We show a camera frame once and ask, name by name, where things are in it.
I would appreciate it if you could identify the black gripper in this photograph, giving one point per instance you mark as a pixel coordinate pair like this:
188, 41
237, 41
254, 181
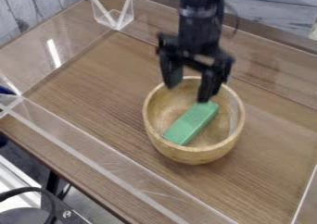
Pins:
194, 48

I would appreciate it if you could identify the green rectangular block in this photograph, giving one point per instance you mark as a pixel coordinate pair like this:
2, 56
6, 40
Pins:
190, 123

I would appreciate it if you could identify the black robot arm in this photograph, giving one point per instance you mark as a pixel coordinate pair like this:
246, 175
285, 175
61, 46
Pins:
194, 47

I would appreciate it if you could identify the brown wooden bowl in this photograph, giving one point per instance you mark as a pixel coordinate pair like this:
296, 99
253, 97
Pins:
165, 104

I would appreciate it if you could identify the blue object at left edge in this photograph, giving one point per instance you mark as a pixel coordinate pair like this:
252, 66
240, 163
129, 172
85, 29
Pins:
4, 90

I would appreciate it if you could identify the black table leg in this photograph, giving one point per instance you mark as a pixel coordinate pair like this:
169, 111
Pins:
53, 183

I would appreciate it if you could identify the clear acrylic corner bracket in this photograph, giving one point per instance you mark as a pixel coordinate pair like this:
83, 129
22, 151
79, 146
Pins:
114, 19

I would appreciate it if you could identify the clear acrylic tray wall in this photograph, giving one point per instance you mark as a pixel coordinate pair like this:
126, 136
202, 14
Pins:
82, 76

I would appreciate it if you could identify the black metal base plate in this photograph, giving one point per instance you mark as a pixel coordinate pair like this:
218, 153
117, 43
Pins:
66, 215

